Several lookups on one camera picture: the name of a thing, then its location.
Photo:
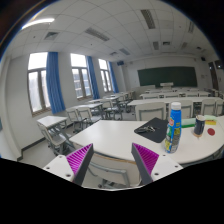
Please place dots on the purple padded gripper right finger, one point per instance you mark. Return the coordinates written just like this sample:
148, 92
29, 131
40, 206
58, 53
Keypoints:
151, 165

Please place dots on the small white desk left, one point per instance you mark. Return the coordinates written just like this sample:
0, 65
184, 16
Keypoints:
56, 123

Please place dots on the white chair under table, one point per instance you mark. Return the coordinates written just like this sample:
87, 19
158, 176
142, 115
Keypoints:
115, 170

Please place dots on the black mouse pad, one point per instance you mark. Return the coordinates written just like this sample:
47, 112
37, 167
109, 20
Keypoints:
160, 127

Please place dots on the green cloth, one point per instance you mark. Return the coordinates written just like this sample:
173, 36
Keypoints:
185, 123

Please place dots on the right blue curtain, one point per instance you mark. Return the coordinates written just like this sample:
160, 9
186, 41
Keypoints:
113, 78

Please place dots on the white lectern desk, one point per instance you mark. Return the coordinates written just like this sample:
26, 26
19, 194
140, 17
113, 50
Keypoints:
167, 85

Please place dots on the left blue curtain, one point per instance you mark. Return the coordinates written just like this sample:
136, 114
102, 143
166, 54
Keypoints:
53, 83

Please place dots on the bunch of keys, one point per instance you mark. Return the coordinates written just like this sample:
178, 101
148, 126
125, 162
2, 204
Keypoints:
145, 129

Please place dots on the grey chair at left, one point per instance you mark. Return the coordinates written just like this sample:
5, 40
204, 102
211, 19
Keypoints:
57, 142

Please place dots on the blue plastic drink bottle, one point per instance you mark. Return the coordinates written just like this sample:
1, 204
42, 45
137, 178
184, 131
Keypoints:
174, 128

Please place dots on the green chalkboard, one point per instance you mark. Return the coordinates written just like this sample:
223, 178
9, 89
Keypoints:
179, 76

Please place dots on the white chair behind table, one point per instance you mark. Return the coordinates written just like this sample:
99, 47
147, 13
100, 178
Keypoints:
149, 111

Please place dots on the blue curtain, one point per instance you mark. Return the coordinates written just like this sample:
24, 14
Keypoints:
113, 78
94, 85
53, 83

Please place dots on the yellow sponge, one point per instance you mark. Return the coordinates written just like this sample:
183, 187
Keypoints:
210, 122

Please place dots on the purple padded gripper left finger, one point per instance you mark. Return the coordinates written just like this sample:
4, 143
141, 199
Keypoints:
72, 167

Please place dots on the dark blue paper cup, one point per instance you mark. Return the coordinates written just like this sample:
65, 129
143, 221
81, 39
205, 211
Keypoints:
199, 125

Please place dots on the middle blue curtain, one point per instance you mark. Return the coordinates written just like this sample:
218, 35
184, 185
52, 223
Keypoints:
94, 85

